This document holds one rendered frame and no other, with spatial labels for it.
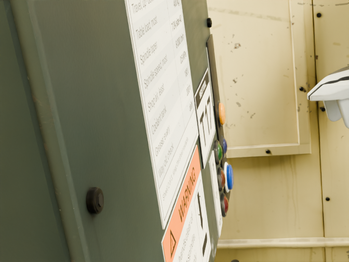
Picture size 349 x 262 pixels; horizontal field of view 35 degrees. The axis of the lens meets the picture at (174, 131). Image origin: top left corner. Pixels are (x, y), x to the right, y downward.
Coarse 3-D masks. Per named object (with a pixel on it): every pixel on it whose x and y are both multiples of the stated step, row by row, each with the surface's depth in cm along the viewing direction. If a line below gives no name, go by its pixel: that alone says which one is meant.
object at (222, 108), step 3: (219, 105) 61; (222, 105) 62; (219, 108) 61; (222, 108) 61; (219, 111) 61; (222, 111) 61; (219, 114) 61; (222, 114) 61; (222, 117) 61; (225, 117) 63; (222, 120) 61; (222, 123) 62
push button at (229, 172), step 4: (228, 168) 64; (232, 168) 65; (228, 172) 64; (232, 172) 65; (228, 176) 63; (232, 176) 64; (228, 180) 64; (232, 180) 64; (228, 184) 64; (232, 184) 64; (228, 188) 64; (232, 188) 65
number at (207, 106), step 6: (204, 102) 52; (210, 102) 57; (204, 108) 52; (210, 108) 56; (204, 114) 52; (210, 114) 56; (210, 120) 56; (210, 126) 55; (210, 132) 55; (210, 138) 55
